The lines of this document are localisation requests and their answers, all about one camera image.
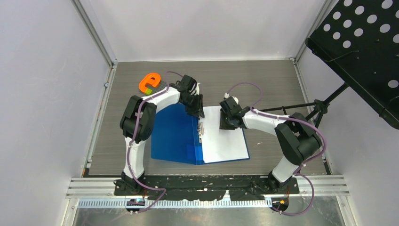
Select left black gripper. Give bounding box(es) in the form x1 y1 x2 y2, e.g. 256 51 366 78
181 93 204 119

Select white paper sheets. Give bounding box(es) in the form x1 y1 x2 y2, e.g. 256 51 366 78
200 106 250 164

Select blue plastic folder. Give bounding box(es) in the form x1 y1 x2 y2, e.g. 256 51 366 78
151 103 251 166

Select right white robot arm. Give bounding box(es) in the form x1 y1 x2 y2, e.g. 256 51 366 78
219 97 322 193

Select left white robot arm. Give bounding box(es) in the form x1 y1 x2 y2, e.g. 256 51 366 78
120 75 205 195

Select metal folder clip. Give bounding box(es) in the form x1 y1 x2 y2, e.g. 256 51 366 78
197 118 205 143

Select grey lego baseplate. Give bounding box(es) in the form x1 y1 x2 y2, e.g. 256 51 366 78
146 81 168 95

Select orange letter e block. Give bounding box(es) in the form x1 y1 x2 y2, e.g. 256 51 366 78
138 73 161 94

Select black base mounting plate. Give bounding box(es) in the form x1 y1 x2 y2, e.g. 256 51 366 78
113 175 299 201

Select black perforated music stand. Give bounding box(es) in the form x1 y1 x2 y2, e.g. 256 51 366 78
254 0 399 130

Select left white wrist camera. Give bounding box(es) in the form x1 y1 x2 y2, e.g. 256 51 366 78
192 82 200 95

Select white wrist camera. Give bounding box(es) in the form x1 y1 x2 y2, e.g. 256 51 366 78
223 93 239 104
192 82 200 95

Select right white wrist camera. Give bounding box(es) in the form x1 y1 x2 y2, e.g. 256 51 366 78
223 93 239 104

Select aluminium frame rail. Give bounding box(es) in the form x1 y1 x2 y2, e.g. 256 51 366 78
66 175 349 201

